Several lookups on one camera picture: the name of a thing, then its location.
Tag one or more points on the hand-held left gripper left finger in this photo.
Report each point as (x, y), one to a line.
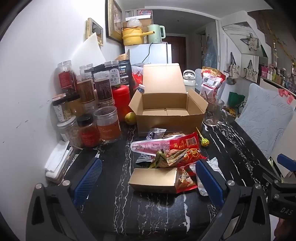
(89, 178)

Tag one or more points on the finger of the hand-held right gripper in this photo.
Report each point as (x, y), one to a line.
(269, 172)
(285, 160)

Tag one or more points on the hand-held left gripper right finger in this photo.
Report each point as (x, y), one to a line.
(209, 183)

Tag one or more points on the small red gold packet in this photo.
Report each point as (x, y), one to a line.
(186, 182)

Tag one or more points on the yellow green lollipop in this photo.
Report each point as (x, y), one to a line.
(204, 141)

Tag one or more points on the large red gold-print packet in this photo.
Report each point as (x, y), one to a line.
(187, 143)

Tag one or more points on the green gold snack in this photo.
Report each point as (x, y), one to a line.
(166, 158)

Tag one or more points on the small gold paper box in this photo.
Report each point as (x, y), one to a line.
(152, 180)

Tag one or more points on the cardboard box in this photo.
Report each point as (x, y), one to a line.
(161, 120)

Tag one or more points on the person's right forearm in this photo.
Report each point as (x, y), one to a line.
(281, 228)

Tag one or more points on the black smartphone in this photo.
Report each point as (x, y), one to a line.
(83, 160)

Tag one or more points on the dark tissue tray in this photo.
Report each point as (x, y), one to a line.
(67, 166)

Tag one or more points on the black lid red spice jar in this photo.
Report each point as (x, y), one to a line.
(87, 133)

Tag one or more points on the clear jar of oats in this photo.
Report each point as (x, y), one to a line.
(69, 133)

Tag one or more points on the chair with pale blue cushion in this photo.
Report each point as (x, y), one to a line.
(263, 115)

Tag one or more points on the orange label clear jar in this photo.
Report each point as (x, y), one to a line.
(108, 126)

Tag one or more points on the pink clips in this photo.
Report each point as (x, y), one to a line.
(286, 95)

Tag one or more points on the glass mug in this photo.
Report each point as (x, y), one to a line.
(214, 111)

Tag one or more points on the yellow fruit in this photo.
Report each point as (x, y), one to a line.
(130, 118)

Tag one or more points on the dark silver small packet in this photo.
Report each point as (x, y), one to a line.
(155, 134)

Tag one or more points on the amber glass jar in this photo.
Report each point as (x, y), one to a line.
(75, 105)

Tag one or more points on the short black lid jar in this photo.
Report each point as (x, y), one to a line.
(60, 109)

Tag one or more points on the green bag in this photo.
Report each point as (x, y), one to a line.
(236, 98)

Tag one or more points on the red canister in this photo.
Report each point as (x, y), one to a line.
(121, 102)

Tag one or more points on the row of cosmetics bottles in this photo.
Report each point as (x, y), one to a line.
(277, 74)

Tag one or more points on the brown label plastic jar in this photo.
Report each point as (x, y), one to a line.
(86, 90)

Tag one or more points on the dark brown label jar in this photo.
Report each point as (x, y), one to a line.
(103, 89)

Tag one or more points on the red white nut bag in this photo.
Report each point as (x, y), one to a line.
(211, 83)

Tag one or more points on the red label plastic jar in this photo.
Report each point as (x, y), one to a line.
(66, 78)

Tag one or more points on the small white bottle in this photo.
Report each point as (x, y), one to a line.
(141, 89)

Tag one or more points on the white tote bag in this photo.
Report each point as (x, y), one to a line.
(234, 69)

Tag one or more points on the green label plastic jar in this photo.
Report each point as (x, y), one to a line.
(112, 75)

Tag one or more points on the white kettle bottle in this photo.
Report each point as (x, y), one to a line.
(190, 78)

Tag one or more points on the clear cap plastic jar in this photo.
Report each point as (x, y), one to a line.
(86, 68)

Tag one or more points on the black coffee bag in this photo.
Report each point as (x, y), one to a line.
(126, 74)

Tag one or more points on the red foil bag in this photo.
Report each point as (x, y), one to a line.
(138, 77)

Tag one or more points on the white foam board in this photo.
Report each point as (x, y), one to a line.
(89, 54)

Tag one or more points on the brown paper bag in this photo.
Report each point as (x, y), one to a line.
(122, 57)

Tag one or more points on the blue plastic cover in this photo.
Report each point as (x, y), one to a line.
(210, 52)

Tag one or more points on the brown door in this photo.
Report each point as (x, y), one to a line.
(175, 51)

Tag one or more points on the white fridge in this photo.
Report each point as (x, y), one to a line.
(159, 53)

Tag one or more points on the yellow cooking pot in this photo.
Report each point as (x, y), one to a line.
(132, 36)

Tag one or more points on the green electric kettle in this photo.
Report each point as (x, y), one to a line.
(154, 34)

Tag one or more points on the clear plastic bag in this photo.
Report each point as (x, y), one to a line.
(134, 22)

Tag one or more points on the brown cardboard carton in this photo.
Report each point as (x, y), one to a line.
(145, 17)

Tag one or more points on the small wooden picture frame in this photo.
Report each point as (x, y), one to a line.
(94, 29)

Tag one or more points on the large dark picture frame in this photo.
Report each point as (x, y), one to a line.
(113, 19)

